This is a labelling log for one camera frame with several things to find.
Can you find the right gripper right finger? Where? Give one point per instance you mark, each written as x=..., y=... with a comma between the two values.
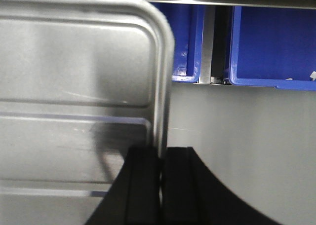
x=192, y=195

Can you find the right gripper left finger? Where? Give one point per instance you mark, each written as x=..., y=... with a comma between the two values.
x=133, y=198

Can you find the small silver tray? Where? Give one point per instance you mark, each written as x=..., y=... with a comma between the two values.
x=81, y=82

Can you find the large grey outer tray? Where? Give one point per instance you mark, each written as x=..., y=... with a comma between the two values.
x=259, y=142

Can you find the blue bin below tray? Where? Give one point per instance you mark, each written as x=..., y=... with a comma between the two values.
x=186, y=22

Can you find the blue bin lower right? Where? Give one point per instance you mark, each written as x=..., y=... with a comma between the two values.
x=273, y=47

